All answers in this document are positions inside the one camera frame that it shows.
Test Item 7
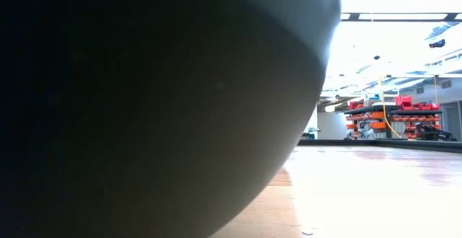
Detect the small white grey device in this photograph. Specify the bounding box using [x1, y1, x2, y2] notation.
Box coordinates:
[302, 127, 321, 140]

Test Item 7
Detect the black aluminium table frame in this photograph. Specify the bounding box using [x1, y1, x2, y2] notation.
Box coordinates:
[297, 138, 462, 154]

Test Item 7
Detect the black overhead beam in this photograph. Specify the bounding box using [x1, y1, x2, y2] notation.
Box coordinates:
[341, 12, 462, 23]

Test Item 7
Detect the yellow hanging cable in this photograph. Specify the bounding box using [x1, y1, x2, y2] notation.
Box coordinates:
[378, 77, 404, 139]

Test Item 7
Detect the black bowl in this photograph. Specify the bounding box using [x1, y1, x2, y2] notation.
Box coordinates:
[0, 0, 342, 238]

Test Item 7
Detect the shelf with orange bins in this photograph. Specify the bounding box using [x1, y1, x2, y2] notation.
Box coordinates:
[342, 94, 443, 141]

